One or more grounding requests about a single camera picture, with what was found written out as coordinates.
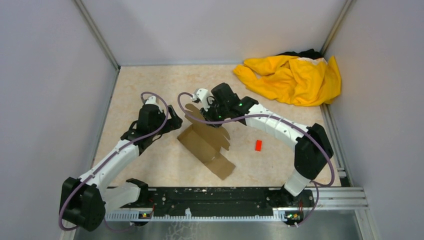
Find aluminium frame rail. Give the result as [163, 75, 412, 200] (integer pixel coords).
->
[67, 186, 370, 223]

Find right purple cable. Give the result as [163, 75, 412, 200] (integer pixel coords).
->
[177, 91, 336, 228]

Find purple cable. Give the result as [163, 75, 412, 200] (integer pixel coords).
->
[58, 91, 170, 233]
[177, 91, 336, 228]

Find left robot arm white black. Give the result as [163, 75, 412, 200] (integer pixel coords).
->
[58, 103, 183, 232]

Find small red block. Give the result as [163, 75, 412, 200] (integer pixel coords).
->
[255, 139, 263, 152]

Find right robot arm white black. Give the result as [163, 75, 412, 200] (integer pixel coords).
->
[190, 83, 334, 206]

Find black cloth behind yellow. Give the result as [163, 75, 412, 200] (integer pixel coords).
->
[277, 48, 324, 60]

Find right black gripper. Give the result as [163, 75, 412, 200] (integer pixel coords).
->
[199, 99, 229, 128]

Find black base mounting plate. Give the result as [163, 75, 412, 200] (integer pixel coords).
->
[125, 187, 315, 217]

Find brown cardboard box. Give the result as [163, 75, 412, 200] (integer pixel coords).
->
[177, 104, 236, 180]

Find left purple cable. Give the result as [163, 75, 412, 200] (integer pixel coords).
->
[58, 91, 170, 233]

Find yellow cloth garment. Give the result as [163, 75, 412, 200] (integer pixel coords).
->
[233, 55, 342, 107]

